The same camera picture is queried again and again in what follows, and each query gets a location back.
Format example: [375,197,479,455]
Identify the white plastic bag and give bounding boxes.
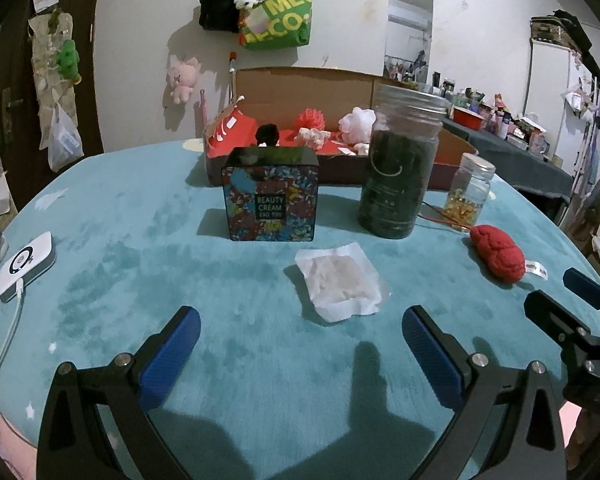
[47,104,84,172]

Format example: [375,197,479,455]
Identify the teal plush table cover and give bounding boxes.
[0,142,600,479]

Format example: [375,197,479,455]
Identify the large glass jar dark contents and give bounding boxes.
[358,84,446,240]

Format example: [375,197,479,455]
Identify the black pom-pom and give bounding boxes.
[256,124,279,148]

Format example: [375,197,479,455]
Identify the red bowl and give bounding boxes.
[452,107,483,131]

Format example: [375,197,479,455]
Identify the wall mirror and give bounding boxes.
[384,0,434,84]

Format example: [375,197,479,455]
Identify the dark wooden door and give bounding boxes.
[0,0,104,208]

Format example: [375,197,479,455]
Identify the white furry star plush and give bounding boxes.
[338,143,370,156]

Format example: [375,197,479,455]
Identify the person's right hand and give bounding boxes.
[566,408,600,479]

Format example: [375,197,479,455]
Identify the white charging cable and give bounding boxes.
[0,278,27,391]

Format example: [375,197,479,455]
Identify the red knitted plush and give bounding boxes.
[419,201,549,285]

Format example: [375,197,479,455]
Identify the red cardboard box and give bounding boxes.
[202,65,480,191]

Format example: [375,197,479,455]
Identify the pink plush on wall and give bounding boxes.
[166,55,201,105]

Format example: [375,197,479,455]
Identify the orange-red mesh pouf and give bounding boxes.
[294,108,326,130]

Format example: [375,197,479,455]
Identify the white mesh pouf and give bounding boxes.
[338,106,376,145]

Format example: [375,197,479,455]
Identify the white power bank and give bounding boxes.
[0,231,56,304]

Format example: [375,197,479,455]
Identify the speckled cream scrunchie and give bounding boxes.
[294,128,332,152]

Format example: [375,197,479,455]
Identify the green tote bag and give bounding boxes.
[238,0,312,51]

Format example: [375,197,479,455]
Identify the colourful beauty cream box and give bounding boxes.
[221,146,320,242]

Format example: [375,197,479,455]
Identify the dark tablecloth side table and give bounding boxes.
[443,118,573,223]

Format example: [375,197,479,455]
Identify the small glass jar gold contents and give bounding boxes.
[443,153,495,226]

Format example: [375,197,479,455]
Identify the white refrigerator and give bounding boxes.
[524,40,600,174]

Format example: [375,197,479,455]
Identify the green plush on door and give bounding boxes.
[56,39,82,84]

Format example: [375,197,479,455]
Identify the white wipe packet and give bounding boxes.
[294,243,391,324]

